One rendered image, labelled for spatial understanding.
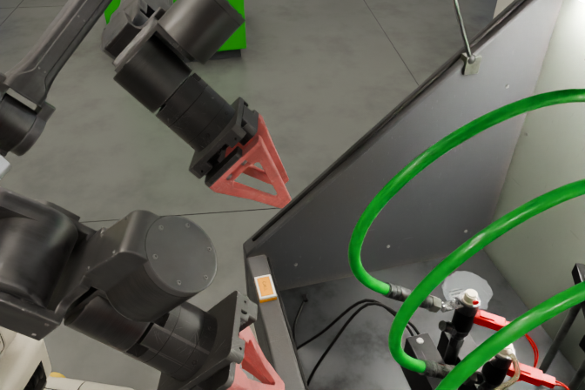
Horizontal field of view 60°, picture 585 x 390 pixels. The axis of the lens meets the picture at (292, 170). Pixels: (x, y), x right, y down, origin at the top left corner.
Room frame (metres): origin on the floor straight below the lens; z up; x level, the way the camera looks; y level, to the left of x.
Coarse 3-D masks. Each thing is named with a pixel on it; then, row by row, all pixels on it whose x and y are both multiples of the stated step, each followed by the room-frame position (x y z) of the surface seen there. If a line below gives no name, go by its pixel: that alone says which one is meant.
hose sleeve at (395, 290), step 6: (390, 288) 0.41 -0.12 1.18; (396, 288) 0.41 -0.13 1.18; (402, 288) 0.42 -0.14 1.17; (390, 294) 0.40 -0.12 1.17; (396, 294) 0.41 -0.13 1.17; (402, 294) 0.41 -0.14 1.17; (408, 294) 0.41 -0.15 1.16; (402, 300) 0.41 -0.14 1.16; (426, 300) 0.42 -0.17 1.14; (432, 300) 0.42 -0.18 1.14; (420, 306) 0.42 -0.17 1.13; (426, 306) 0.42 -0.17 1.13
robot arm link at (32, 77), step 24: (72, 0) 0.82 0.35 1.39; (96, 0) 0.83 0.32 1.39; (72, 24) 0.79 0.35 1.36; (48, 48) 0.75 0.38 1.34; (72, 48) 0.77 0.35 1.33; (0, 72) 0.71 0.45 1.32; (24, 72) 0.72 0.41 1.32; (48, 72) 0.74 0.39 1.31; (0, 96) 0.69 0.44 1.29; (24, 96) 0.70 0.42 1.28; (24, 144) 0.66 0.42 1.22
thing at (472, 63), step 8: (456, 0) 0.77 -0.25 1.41; (456, 8) 0.77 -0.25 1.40; (456, 16) 0.77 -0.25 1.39; (464, 32) 0.77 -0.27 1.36; (464, 40) 0.77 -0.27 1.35; (464, 56) 0.78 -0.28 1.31; (472, 56) 0.77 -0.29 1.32; (480, 56) 0.78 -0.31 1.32; (464, 64) 0.77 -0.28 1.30; (472, 64) 0.77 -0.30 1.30; (480, 64) 0.78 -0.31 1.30; (464, 72) 0.77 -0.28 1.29; (472, 72) 0.77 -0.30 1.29
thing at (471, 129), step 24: (552, 96) 0.44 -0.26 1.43; (576, 96) 0.45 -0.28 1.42; (480, 120) 0.43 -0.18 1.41; (504, 120) 0.43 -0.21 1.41; (456, 144) 0.42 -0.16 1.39; (408, 168) 0.41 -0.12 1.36; (384, 192) 0.40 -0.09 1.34; (360, 216) 0.40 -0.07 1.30; (360, 240) 0.39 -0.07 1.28; (360, 264) 0.40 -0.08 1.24; (384, 288) 0.41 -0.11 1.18
